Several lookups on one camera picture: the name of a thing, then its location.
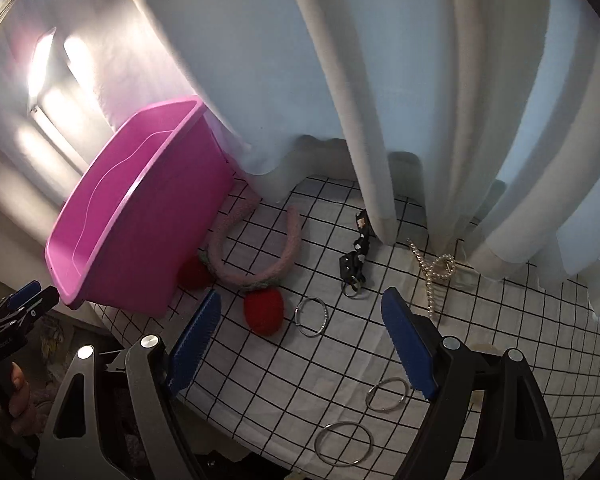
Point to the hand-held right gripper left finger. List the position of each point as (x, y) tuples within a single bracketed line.
[(195, 340)]

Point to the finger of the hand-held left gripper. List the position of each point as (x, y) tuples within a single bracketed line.
[(26, 292), (42, 302)]

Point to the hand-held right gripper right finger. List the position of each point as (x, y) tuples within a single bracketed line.
[(410, 345)]

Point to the pink headband with red strawberries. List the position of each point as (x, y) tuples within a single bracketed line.
[(265, 312)]

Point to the silver textured bangle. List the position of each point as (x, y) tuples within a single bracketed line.
[(296, 316)]

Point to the pink plastic bin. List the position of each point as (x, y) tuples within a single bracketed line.
[(130, 220)]

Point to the person's left hand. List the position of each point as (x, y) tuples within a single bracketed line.
[(20, 402)]

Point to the colourful printed item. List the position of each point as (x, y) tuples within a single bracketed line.
[(51, 340)]

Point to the white black-checked cloth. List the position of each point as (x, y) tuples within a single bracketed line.
[(330, 370)]

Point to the thick white curtain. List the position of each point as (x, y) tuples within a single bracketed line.
[(405, 85)]

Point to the sheer white curtain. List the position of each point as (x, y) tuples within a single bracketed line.
[(240, 50)]

